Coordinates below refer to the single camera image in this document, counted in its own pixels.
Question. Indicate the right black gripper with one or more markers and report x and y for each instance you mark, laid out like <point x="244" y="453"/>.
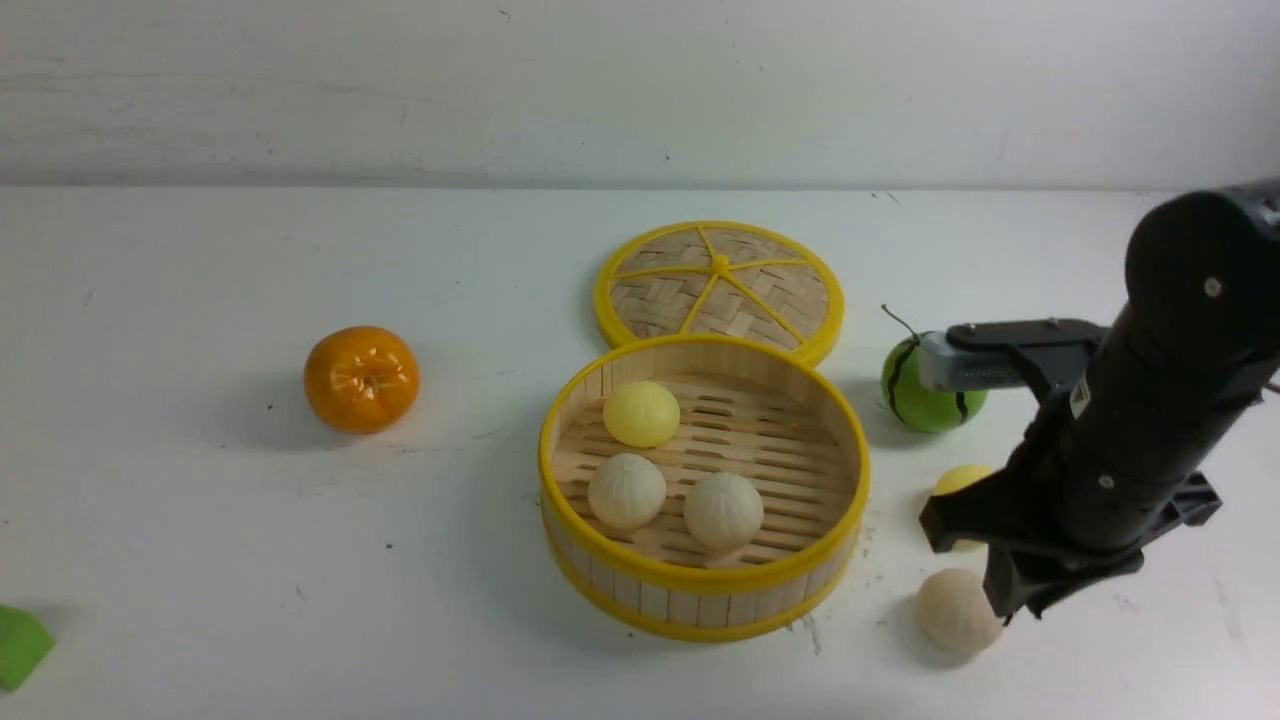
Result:
<point x="1107" y="466"/>

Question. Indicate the white toy bun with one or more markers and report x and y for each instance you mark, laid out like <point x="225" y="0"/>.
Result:
<point x="953" y="612"/>
<point x="626" y="492"/>
<point x="723" y="511"/>

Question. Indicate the yellow toy bun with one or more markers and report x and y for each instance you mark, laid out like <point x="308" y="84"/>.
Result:
<point x="961" y="477"/>
<point x="642" y="414"/>

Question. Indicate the white toy bun front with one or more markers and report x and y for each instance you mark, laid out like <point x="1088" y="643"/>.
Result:
<point x="723" y="511"/>

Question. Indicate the right black silver robot arm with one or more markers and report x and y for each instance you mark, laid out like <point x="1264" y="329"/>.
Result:
<point x="1201" y="279"/>

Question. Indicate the bamboo steamer tray yellow rim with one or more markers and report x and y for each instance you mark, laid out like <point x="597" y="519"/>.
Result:
<point x="745" y="408"/>

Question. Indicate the woven bamboo steamer lid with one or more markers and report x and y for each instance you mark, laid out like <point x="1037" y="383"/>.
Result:
<point x="731" y="279"/>

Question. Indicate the toy watermelon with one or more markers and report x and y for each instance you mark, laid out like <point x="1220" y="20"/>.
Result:
<point x="920" y="408"/>

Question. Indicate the orange toy tangerine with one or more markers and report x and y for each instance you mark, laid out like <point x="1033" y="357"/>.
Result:
<point x="361" y="379"/>

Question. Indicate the green foam cube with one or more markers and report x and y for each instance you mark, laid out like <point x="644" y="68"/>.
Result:
<point x="25" y="643"/>

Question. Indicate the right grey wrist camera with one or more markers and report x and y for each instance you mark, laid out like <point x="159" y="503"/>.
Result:
<point x="1044" y="355"/>

